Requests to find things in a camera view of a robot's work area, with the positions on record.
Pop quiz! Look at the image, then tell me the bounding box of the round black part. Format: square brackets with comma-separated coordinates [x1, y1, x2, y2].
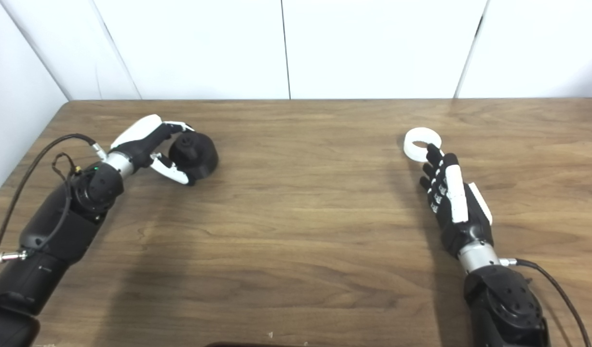
[168, 131, 219, 181]

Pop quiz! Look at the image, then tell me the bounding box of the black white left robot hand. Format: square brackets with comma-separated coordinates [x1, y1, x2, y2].
[110, 114, 198, 187]

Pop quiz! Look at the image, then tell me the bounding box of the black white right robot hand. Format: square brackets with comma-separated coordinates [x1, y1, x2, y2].
[419, 143, 494, 259]

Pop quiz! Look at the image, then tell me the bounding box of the thin wire with yellow plug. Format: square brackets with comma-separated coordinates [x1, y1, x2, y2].
[33, 153, 83, 251]

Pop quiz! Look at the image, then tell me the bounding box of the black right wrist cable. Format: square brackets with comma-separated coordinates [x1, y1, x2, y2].
[499, 258, 592, 347]

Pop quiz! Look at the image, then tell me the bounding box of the white toothed ring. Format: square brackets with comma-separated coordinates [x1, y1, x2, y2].
[403, 127, 442, 163]

